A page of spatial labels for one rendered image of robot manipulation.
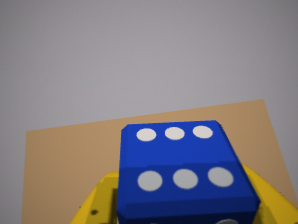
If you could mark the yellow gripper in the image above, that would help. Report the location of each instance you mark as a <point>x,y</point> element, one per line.
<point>100,207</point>

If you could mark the tan mat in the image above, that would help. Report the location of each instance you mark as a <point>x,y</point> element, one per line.
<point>64,164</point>

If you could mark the blue die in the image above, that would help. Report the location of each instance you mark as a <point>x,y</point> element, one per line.
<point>182,173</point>

